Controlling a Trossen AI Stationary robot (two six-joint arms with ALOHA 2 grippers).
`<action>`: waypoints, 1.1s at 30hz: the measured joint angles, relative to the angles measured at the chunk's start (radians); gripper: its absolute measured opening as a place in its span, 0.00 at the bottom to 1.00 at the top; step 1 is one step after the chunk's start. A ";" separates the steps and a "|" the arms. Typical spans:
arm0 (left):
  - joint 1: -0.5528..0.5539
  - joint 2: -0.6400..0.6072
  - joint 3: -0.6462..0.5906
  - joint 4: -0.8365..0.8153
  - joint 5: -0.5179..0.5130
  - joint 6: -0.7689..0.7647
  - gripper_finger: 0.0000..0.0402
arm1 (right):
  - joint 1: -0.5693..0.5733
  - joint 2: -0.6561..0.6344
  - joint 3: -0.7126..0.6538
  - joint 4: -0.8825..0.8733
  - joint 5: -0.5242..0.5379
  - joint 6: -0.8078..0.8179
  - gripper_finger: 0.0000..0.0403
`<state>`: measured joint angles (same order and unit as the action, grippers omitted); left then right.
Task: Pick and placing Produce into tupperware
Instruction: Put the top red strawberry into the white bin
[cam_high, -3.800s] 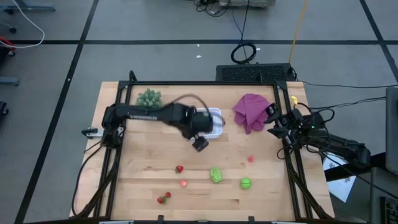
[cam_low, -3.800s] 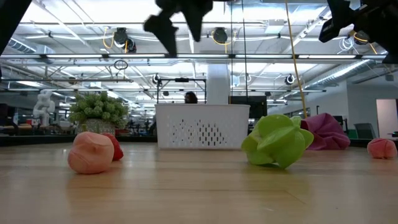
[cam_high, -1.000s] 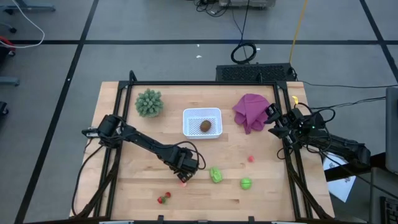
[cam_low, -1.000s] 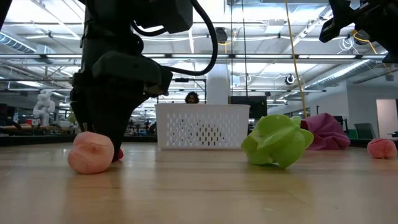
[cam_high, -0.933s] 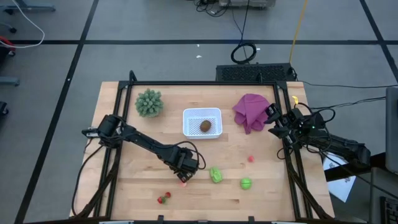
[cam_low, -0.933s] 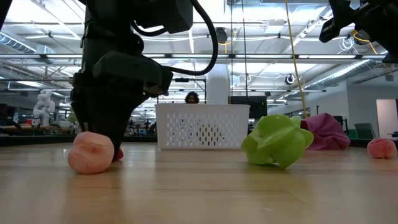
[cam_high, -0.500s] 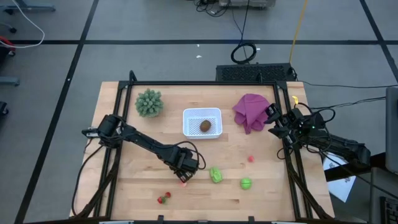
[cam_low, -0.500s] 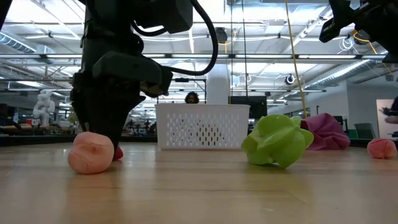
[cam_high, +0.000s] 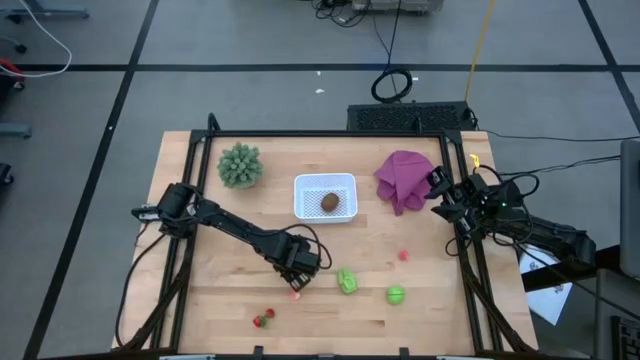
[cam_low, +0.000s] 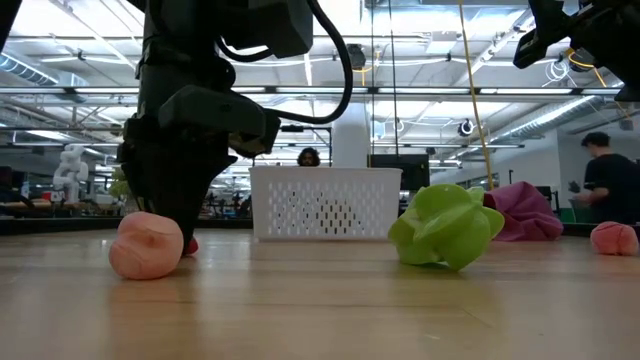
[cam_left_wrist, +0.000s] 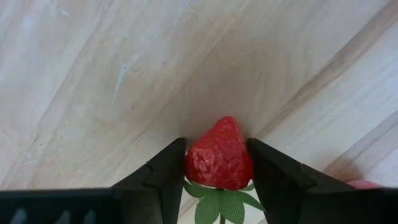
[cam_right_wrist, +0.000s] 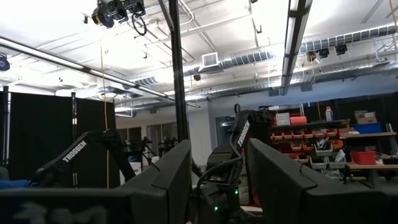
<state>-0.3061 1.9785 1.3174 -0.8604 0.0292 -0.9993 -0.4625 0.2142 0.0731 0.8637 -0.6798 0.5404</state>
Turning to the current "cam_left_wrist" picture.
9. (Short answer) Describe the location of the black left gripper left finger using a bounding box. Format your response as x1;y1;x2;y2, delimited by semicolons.
110;138;187;224

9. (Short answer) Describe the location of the pink ball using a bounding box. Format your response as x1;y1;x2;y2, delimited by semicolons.
346;179;381;190

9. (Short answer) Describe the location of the red strawberry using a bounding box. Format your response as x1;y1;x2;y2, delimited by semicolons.
182;116;266;224

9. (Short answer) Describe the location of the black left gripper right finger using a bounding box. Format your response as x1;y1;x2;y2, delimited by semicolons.
247;138;384;224

